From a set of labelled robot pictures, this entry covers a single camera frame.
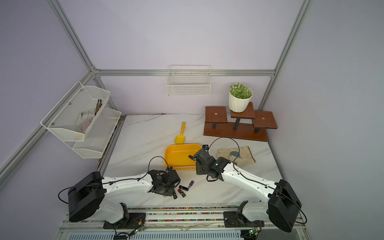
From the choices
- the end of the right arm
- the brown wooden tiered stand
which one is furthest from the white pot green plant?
the end of the right arm

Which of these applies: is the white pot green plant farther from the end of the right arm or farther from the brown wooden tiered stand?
the end of the right arm

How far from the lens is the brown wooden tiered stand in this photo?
93cm

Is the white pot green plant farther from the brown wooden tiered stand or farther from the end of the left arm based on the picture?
the end of the left arm

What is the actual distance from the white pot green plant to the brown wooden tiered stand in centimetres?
5

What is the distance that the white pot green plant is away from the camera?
0.84 metres
